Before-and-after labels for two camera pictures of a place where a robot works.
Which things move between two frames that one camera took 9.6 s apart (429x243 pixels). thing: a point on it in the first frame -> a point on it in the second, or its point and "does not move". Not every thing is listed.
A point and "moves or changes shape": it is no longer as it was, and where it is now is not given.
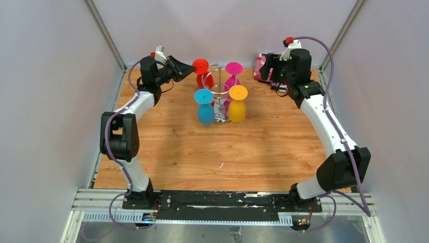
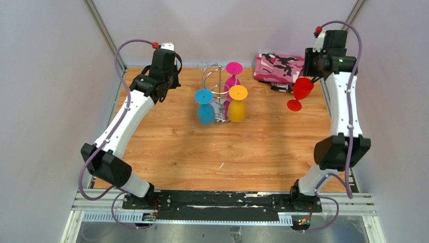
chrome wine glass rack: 220,94 does not move
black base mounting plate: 216,205 does not move
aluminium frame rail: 106,206 does not move
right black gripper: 272,61 -> 309,55
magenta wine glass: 233,69 does not move
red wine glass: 204,80 moves or changes shape
